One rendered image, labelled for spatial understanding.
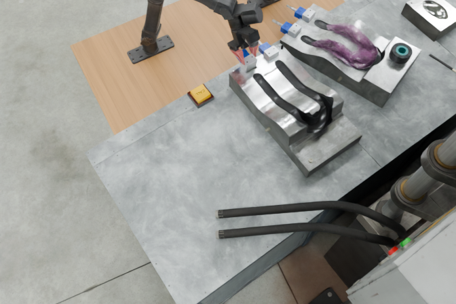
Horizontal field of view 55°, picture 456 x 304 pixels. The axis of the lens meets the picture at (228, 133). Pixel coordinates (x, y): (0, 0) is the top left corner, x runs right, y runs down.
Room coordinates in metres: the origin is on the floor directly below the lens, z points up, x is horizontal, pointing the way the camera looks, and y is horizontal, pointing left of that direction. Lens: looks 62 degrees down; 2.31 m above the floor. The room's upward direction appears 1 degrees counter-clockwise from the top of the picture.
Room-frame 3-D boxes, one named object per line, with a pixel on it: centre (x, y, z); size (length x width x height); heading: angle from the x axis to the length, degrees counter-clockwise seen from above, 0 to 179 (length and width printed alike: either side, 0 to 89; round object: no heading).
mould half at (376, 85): (1.15, -0.50, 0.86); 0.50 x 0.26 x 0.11; 52
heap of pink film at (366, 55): (1.15, -0.49, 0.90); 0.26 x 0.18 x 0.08; 52
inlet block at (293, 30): (1.27, -0.25, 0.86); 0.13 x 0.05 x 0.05; 52
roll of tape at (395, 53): (1.07, -0.68, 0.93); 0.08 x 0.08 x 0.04
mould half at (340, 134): (0.88, -0.25, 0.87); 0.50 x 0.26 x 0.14; 34
